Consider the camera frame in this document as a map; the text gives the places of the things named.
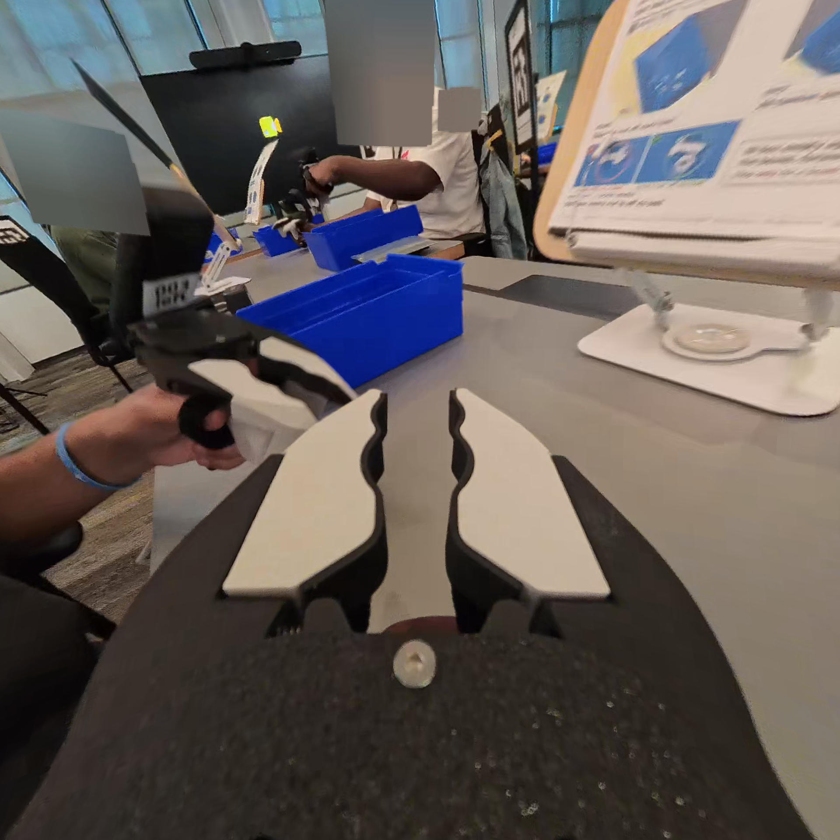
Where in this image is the printed instruction sheet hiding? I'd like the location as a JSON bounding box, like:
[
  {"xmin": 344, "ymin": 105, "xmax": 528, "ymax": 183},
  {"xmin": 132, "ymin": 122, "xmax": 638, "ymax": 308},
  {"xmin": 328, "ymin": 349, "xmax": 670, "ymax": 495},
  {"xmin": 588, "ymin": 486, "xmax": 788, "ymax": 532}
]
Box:
[{"xmin": 552, "ymin": 0, "xmax": 840, "ymax": 240}]

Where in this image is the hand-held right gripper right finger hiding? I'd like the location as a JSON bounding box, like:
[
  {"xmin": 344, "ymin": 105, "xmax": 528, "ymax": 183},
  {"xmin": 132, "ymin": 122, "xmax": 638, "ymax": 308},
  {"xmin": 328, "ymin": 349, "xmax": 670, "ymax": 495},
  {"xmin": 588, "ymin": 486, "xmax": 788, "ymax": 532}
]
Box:
[{"xmin": 447, "ymin": 389, "xmax": 613, "ymax": 620}]

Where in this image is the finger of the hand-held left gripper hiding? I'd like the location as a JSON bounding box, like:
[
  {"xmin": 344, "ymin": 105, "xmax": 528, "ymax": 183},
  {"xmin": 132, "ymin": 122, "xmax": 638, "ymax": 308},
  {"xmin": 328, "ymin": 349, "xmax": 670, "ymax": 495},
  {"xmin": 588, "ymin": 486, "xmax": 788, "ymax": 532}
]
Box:
[
  {"xmin": 256, "ymin": 336, "xmax": 358, "ymax": 408},
  {"xmin": 184, "ymin": 357, "xmax": 324, "ymax": 463}
]

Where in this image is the black monitor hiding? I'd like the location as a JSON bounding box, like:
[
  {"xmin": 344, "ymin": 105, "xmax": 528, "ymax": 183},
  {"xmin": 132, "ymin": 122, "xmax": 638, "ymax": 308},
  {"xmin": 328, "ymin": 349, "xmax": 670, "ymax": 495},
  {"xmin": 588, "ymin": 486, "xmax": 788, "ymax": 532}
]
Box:
[{"xmin": 141, "ymin": 56, "xmax": 345, "ymax": 217}]

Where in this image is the person's left hand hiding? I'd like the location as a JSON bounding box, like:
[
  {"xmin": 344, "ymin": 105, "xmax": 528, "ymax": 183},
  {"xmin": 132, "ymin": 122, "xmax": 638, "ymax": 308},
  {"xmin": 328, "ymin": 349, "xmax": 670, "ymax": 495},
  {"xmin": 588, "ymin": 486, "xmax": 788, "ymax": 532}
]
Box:
[{"xmin": 79, "ymin": 384, "xmax": 250, "ymax": 489}]

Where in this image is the grey desk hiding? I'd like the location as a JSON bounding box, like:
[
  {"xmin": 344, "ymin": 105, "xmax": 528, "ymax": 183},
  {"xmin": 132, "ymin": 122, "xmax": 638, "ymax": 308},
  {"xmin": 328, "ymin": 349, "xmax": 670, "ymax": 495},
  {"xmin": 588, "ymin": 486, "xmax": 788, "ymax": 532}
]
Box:
[{"xmin": 151, "ymin": 243, "xmax": 840, "ymax": 840}]

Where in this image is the person's left forearm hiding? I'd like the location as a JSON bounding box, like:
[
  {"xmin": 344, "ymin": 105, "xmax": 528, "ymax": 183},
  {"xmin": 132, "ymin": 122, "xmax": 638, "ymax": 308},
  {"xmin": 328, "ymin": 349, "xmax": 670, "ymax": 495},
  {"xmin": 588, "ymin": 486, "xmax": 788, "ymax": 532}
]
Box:
[{"xmin": 0, "ymin": 440, "xmax": 99, "ymax": 550}]

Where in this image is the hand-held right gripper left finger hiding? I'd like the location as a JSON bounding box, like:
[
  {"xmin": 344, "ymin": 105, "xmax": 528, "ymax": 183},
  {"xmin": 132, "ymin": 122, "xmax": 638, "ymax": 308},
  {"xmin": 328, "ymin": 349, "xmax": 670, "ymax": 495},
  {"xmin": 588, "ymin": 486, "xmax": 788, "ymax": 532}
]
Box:
[{"xmin": 221, "ymin": 389, "xmax": 391, "ymax": 620}]

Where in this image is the blue wristband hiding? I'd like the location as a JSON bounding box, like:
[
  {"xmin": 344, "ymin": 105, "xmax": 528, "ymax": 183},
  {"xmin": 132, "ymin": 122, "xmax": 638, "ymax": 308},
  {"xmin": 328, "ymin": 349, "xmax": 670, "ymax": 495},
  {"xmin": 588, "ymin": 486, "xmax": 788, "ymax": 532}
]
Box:
[{"xmin": 56, "ymin": 423, "xmax": 130, "ymax": 497}]

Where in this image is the grey metal plate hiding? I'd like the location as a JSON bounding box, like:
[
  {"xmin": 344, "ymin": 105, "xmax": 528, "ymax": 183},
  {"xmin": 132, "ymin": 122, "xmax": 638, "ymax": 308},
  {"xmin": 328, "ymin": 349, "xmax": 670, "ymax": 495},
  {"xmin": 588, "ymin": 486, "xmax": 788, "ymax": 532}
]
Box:
[{"xmin": 355, "ymin": 237, "xmax": 431, "ymax": 261}]

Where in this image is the denim jacket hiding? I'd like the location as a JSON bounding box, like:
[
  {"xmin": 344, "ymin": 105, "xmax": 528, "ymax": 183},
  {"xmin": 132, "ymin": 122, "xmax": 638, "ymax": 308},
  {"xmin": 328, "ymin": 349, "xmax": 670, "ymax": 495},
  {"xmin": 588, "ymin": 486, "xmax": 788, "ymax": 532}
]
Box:
[{"xmin": 479, "ymin": 132, "xmax": 530, "ymax": 259}]

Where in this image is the blue plastic bin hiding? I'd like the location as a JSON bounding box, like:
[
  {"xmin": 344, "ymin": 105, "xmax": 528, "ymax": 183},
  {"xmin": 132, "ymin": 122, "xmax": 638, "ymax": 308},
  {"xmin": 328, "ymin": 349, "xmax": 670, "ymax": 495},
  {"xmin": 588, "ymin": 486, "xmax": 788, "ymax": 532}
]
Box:
[
  {"xmin": 256, "ymin": 224, "xmax": 309, "ymax": 258},
  {"xmin": 296, "ymin": 269, "xmax": 464, "ymax": 391},
  {"xmin": 237, "ymin": 254, "xmax": 463, "ymax": 322},
  {"xmin": 305, "ymin": 205, "xmax": 425, "ymax": 273}
]

